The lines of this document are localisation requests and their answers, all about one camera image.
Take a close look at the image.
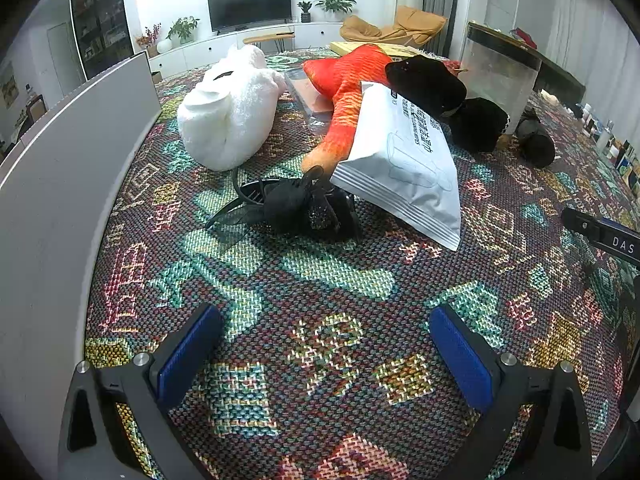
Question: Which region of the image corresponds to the small wooden side table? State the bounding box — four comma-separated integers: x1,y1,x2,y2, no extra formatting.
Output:
242,31,296,54

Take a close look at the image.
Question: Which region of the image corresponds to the white door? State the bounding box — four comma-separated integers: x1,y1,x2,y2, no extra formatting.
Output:
47,22,84,94

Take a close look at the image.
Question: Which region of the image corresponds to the row of small bottles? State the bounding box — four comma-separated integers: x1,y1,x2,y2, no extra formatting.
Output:
564,99,640,187

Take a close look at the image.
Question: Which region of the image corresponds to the colourful woven patterned tablecloth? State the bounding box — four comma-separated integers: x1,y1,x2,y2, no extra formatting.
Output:
82,46,640,480

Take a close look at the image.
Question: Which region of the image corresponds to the flat yellow box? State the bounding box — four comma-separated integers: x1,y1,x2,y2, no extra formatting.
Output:
329,40,427,59

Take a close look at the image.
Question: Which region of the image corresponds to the wooden chair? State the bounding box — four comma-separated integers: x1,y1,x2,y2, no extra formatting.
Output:
24,94,49,127

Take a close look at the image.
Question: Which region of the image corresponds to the dark glass display cabinet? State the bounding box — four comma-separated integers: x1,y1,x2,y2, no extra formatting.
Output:
69,0,136,81

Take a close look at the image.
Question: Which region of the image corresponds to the white plastic packet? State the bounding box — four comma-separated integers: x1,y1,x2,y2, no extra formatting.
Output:
329,80,462,252

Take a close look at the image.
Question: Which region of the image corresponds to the black bow hair clip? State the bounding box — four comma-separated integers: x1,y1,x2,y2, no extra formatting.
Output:
204,165,362,249

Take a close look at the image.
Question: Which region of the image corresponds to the black plush toy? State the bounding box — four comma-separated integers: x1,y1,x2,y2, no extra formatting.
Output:
384,54,511,154

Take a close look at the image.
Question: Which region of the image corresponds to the orange plush toy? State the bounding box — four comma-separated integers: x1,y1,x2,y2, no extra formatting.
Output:
300,43,463,174

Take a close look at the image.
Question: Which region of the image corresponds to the large leafy potted plant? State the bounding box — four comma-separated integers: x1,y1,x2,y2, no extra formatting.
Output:
167,15,201,45

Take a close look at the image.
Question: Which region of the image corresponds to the white plush toy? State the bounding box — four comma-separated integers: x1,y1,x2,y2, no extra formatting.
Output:
177,44,287,172

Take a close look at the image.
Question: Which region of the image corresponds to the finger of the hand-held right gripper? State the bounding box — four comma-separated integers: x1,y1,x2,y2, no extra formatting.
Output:
560,207,640,262

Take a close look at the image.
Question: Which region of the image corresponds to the orange lounge chair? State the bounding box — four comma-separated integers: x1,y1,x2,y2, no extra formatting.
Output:
339,5,449,47

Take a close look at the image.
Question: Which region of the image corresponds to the white low cabinet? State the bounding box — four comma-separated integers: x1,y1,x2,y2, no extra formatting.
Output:
147,20,352,79

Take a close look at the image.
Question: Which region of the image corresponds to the red flower bunch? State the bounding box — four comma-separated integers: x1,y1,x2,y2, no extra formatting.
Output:
134,22,164,52

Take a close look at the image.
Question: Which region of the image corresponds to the black flat television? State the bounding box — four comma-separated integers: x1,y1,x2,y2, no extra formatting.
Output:
207,0,292,36

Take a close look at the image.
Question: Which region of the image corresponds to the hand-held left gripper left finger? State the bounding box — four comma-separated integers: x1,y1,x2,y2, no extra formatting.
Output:
57,303,224,480

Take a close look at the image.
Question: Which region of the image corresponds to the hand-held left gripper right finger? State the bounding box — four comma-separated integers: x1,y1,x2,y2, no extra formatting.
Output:
428,304,593,480

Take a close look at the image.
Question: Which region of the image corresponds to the framed wall picture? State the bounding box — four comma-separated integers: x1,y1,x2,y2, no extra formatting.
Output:
0,60,21,109

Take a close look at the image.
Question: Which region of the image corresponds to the orange phone case packet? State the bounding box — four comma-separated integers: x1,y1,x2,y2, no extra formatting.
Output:
284,67,342,127

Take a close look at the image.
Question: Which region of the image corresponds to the clear plastic container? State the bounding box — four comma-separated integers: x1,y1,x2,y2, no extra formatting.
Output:
457,20,544,137

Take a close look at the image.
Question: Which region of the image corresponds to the wide leafy potted plant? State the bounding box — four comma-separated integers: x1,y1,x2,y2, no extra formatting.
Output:
314,0,357,15

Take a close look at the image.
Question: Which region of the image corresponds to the black soft bundle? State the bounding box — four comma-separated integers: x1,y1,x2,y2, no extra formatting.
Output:
515,109,557,169

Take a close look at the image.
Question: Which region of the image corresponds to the grey partition panel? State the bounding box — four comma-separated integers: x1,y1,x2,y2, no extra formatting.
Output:
0,52,162,461

